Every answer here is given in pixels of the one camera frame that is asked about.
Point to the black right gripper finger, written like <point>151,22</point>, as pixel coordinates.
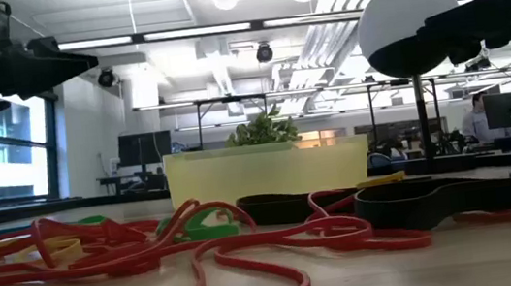
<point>452,31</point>

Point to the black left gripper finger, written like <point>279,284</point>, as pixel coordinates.
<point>60,64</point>

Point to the green rubber band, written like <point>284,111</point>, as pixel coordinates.
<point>91,221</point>
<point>212,231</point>

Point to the yellow rubber band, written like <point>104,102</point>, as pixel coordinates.
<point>73,247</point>
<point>382,179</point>

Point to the black rubber band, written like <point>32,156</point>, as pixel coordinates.
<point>415,206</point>

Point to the yellow translucent plastic bin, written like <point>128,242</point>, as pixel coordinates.
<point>264,171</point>

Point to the long ceiling light strip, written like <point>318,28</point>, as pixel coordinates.
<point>96,43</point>
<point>198,31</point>
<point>313,18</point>

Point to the black ceiling spotlight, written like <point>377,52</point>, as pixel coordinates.
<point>107,78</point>
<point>264,53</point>

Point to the person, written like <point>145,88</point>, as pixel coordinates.
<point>475,126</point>

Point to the small green artificial plant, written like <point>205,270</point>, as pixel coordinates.
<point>261,132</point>

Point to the black window frame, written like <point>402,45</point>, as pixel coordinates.
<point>55,148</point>

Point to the black metal rig frame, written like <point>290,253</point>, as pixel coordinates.
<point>372,114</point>
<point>250,97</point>

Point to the black aluminium table frame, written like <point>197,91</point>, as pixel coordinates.
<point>48,208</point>

